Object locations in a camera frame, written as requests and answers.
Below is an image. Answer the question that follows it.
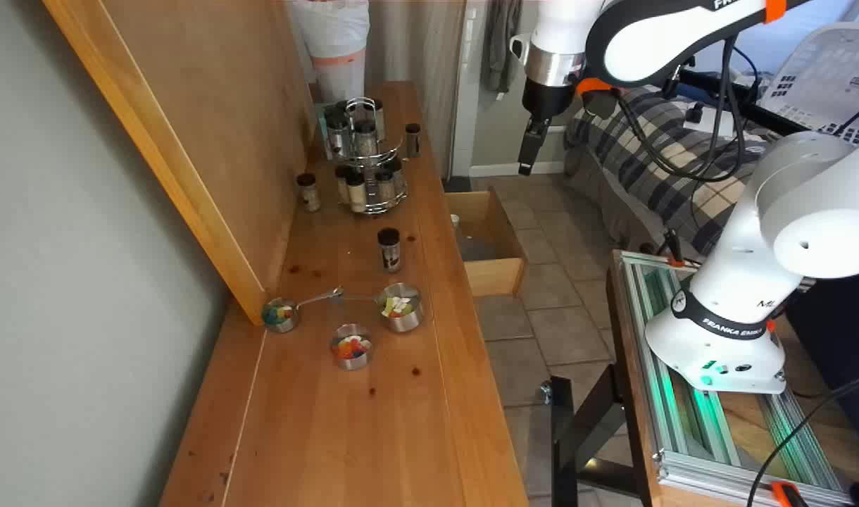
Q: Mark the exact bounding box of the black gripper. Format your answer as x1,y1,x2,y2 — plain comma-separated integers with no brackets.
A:
519,83,572,175

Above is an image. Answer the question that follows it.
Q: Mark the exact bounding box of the spice bottle black cap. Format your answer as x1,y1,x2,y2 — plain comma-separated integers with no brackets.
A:
376,228,403,275

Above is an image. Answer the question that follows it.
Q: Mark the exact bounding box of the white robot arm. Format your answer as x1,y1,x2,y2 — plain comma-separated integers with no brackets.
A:
519,0,859,396

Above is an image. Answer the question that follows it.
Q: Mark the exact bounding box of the spice bottle far right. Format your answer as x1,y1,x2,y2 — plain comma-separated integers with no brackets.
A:
403,125,420,159

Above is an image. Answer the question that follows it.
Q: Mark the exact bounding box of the chrome rotating spice rack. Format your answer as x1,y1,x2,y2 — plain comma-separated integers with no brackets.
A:
317,97,406,217

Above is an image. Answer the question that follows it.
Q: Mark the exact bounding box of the open wooden drawer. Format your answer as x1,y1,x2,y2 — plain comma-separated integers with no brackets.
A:
445,190,523,299

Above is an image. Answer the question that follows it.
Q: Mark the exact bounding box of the plaid blanket bed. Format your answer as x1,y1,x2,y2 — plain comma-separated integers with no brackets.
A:
562,94,766,255

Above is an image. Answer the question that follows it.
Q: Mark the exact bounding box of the grey curtain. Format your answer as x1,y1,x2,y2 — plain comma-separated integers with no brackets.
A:
365,0,469,180

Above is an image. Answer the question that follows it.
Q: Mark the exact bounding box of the large steel measuring cup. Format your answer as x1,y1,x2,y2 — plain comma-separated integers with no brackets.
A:
376,283,421,337

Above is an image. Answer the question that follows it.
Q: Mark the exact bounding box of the measuring cup with candies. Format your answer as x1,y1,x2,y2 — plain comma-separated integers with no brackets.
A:
328,324,372,373

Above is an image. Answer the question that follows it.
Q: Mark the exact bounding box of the wooden dresser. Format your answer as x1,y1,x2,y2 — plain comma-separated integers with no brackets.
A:
158,79,530,507

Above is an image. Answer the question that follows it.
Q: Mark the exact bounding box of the black stand leg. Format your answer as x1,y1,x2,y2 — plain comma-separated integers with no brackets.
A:
547,366,650,507

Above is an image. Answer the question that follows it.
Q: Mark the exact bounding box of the small steel measuring cup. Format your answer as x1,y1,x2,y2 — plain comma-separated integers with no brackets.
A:
262,289,340,334

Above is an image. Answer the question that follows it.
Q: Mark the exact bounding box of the wooden backboard panel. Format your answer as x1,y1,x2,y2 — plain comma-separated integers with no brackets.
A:
43,0,312,321

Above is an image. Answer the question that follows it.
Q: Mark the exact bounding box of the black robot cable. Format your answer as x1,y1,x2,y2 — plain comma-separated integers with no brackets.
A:
613,37,761,187

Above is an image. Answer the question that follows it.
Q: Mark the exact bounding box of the spice bottle near wall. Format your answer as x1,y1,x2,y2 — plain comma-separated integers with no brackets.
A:
296,173,321,213

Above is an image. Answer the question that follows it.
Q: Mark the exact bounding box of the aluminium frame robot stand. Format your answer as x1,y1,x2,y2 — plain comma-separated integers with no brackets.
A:
607,251,849,507

